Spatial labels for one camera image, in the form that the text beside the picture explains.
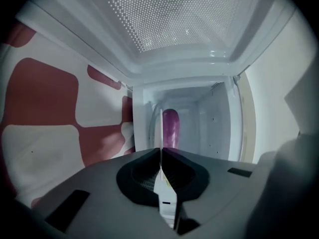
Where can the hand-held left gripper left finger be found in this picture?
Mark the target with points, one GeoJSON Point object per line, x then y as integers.
{"type": "Point", "coordinates": [99, 208]}

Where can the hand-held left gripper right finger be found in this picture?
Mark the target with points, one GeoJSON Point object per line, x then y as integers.
{"type": "Point", "coordinates": [219, 200]}

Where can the purple eggplant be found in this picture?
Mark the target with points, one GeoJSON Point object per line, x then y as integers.
{"type": "Point", "coordinates": [171, 128]}

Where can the white microwave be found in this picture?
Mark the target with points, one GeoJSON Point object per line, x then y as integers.
{"type": "Point", "coordinates": [194, 58]}

